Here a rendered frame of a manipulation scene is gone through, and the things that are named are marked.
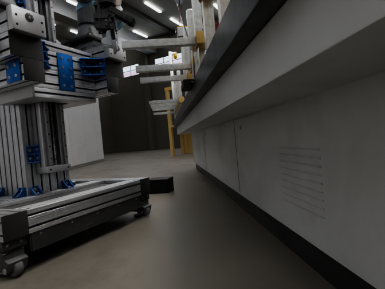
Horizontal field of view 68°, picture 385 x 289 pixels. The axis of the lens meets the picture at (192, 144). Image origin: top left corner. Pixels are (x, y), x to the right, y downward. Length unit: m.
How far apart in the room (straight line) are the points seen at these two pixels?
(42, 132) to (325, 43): 1.39
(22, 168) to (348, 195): 1.41
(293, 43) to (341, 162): 0.36
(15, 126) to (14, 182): 0.28
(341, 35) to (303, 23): 0.09
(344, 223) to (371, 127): 0.24
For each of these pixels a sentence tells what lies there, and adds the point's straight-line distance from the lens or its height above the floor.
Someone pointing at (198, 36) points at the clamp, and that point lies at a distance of 1.24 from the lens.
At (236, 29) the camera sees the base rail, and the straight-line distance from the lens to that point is 0.58.
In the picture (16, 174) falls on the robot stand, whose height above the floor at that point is 0.34.
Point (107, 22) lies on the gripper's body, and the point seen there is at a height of 0.93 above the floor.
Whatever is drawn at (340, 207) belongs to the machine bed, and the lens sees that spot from 0.76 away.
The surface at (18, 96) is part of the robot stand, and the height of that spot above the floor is 0.70.
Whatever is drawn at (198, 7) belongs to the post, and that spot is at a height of 1.00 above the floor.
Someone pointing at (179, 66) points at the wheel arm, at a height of 0.80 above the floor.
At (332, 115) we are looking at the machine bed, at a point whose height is 0.46.
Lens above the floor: 0.43
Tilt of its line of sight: 1 degrees down
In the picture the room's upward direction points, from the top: 5 degrees counter-clockwise
